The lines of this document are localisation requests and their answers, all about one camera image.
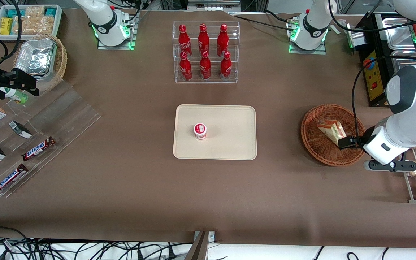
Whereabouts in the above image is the brown table cover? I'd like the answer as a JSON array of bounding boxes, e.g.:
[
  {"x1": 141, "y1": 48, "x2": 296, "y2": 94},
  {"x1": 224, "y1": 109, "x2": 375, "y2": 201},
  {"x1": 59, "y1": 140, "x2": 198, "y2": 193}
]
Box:
[{"x1": 0, "y1": 8, "x2": 416, "y2": 250}]

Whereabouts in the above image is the white plastic bin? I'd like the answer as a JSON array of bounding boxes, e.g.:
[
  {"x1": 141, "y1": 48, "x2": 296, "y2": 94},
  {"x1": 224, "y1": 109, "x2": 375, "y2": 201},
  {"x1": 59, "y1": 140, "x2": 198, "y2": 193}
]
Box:
[{"x1": 0, "y1": 4, "x2": 63, "y2": 40}]

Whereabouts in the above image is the triangle sandwich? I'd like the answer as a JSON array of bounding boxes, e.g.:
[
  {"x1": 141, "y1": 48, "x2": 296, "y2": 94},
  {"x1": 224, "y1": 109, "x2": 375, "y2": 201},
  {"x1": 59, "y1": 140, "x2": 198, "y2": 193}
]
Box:
[{"x1": 316, "y1": 119, "x2": 348, "y2": 148}]

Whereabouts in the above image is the shallow round brown wicker basket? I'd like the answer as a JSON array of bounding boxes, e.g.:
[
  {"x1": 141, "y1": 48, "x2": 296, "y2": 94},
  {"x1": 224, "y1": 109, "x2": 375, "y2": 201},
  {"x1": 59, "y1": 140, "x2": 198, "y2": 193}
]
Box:
[{"x1": 300, "y1": 104, "x2": 368, "y2": 167}]

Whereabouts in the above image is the white green small bottle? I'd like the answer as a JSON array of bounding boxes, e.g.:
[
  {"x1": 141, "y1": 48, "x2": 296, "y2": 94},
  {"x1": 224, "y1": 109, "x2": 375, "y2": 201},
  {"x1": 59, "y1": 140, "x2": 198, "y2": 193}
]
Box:
[{"x1": 0, "y1": 87, "x2": 29, "y2": 104}]

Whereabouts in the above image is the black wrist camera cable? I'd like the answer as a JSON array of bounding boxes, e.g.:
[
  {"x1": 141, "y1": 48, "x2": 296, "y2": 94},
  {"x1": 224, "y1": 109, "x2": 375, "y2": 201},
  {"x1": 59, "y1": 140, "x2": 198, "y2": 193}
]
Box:
[{"x1": 352, "y1": 54, "x2": 416, "y2": 142}]

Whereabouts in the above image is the red white yogurt cup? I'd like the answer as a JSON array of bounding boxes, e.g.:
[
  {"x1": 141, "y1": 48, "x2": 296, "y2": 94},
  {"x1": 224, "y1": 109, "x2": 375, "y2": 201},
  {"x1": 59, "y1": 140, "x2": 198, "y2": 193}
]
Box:
[{"x1": 194, "y1": 123, "x2": 208, "y2": 140}]

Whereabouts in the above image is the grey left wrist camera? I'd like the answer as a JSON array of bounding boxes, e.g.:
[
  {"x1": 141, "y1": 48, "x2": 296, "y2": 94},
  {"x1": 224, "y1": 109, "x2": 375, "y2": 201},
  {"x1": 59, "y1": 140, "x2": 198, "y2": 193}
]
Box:
[{"x1": 364, "y1": 160, "x2": 416, "y2": 172}]

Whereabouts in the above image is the Snickers chocolate bar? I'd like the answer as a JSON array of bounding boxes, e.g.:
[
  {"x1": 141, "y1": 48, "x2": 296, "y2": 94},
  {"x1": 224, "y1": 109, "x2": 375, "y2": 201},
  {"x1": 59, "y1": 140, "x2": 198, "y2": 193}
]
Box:
[
  {"x1": 21, "y1": 136, "x2": 56, "y2": 161},
  {"x1": 0, "y1": 164, "x2": 29, "y2": 195}
]

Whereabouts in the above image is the steel warmer pan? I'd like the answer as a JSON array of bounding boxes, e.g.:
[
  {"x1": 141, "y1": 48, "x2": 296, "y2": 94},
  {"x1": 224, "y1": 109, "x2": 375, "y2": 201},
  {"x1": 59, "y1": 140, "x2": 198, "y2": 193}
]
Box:
[
  {"x1": 390, "y1": 51, "x2": 416, "y2": 73},
  {"x1": 381, "y1": 17, "x2": 416, "y2": 51}
]

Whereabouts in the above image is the metal table bracket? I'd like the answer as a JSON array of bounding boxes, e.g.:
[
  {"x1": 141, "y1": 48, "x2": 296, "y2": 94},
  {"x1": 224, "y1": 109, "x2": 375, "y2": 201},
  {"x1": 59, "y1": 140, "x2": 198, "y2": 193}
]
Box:
[{"x1": 185, "y1": 231, "x2": 216, "y2": 260}]

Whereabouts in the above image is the clear cracker bag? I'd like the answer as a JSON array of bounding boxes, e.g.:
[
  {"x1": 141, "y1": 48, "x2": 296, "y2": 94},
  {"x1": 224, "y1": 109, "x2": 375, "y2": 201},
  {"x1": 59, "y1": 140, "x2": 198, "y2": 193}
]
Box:
[
  {"x1": 13, "y1": 16, "x2": 37, "y2": 35},
  {"x1": 31, "y1": 7, "x2": 55, "y2": 35}
]

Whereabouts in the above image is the clear acrylic bottle rack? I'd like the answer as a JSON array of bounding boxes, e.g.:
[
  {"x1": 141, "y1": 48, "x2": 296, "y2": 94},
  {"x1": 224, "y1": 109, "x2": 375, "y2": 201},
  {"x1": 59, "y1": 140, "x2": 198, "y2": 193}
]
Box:
[{"x1": 173, "y1": 21, "x2": 240, "y2": 84}]

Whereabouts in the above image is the black tabletop cable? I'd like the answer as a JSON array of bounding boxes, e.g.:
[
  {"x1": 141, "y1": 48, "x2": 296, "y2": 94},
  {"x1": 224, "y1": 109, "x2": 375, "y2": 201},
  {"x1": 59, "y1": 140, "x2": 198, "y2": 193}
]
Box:
[{"x1": 229, "y1": 10, "x2": 299, "y2": 26}]

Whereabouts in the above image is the red cola bottle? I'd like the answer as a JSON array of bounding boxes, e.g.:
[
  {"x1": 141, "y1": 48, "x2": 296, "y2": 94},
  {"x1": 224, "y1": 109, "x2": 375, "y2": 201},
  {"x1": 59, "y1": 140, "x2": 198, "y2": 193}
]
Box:
[
  {"x1": 179, "y1": 51, "x2": 193, "y2": 81},
  {"x1": 198, "y1": 23, "x2": 210, "y2": 56},
  {"x1": 199, "y1": 51, "x2": 211, "y2": 80},
  {"x1": 220, "y1": 51, "x2": 232, "y2": 81},
  {"x1": 178, "y1": 24, "x2": 192, "y2": 58},
  {"x1": 217, "y1": 24, "x2": 229, "y2": 57}
]

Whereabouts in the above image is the clear plastic wrapper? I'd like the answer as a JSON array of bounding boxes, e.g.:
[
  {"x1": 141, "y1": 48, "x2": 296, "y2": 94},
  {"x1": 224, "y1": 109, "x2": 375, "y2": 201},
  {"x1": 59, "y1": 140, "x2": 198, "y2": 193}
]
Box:
[{"x1": 333, "y1": 18, "x2": 350, "y2": 35}]

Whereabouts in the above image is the cream plastic tray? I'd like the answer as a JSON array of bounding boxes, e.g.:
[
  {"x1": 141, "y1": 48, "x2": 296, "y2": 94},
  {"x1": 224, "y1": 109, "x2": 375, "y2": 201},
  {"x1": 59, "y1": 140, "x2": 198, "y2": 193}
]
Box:
[{"x1": 173, "y1": 104, "x2": 257, "y2": 160}]

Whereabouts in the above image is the deep tan wicker basket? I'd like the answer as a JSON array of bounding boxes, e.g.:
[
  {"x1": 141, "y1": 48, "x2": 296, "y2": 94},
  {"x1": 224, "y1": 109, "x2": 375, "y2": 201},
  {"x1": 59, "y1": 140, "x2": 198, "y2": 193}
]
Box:
[{"x1": 12, "y1": 34, "x2": 68, "y2": 92}]

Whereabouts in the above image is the silver foil container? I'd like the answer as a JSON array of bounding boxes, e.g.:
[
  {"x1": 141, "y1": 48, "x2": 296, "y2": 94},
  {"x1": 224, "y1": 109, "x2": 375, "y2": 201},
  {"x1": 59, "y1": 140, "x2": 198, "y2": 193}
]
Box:
[{"x1": 15, "y1": 39, "x2": 57, "y2": 76}]

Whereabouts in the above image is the clear acrylic display stand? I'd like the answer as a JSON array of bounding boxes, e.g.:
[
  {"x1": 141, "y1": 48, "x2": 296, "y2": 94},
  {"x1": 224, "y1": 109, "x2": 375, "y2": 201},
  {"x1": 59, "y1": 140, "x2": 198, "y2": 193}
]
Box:
[{"x1": 0, "y1": 79, "x2": 102, "y2": 198}]

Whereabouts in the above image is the yellow snack packet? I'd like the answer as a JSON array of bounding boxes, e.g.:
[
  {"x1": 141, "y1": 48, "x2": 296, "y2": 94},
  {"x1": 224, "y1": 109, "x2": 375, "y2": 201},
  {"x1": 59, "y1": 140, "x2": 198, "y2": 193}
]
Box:
[{"x1": 0, "y1": 17, "x2": 13, "y2": 35}]

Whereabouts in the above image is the black food warmer appliance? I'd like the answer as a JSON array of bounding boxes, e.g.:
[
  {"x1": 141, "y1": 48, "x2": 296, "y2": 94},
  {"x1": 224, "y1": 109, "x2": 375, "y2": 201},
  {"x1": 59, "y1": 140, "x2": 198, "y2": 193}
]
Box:
[{"x1": 345, "y1": 11, "x2": 416, "y2": 108}]

